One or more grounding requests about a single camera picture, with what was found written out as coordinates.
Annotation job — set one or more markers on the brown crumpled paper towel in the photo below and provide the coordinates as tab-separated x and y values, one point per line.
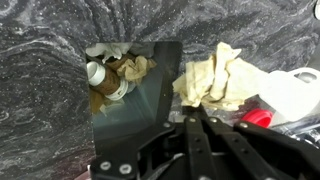
135	68

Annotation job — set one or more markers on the small red lid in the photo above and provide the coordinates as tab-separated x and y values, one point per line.
258	117

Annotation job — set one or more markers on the brown cup white lid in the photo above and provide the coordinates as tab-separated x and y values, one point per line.
108	81

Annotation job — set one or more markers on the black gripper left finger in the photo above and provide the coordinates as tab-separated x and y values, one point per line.
196	150

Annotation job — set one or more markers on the white crumpled tissue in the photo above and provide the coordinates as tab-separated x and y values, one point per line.
110	50

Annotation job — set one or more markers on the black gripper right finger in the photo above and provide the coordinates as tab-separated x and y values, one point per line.
266	153

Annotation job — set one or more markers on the yellow cloth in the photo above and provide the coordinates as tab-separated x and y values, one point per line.
220	80

